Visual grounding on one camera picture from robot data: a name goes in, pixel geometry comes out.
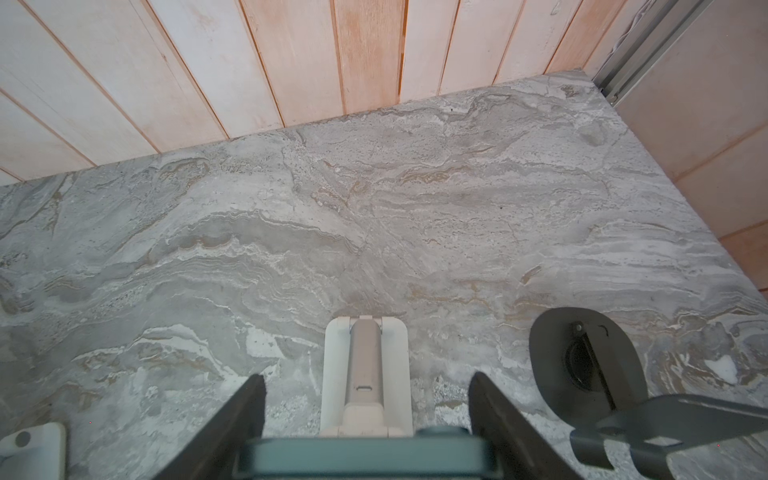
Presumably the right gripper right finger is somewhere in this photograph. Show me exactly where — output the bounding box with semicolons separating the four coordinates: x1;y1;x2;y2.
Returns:
468;372;580;479

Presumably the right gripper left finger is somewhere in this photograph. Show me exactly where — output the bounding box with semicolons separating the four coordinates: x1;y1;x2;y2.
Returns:
154;374;267;479

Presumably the black phone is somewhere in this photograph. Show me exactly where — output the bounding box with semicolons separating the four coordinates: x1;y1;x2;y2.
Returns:
232;426;502;479

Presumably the round stand front right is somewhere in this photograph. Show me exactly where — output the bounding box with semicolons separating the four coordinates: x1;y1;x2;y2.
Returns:
529;307;767;479

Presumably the white stand back right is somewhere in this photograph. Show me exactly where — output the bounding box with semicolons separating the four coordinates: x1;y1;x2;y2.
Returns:
319;315;414;438

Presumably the white stand back centre-left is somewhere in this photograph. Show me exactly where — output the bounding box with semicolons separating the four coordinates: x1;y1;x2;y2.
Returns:
1;422;66;480

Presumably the aluminium frame post right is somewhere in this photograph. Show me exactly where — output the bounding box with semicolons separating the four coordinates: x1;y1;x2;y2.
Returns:
593;0;712;107

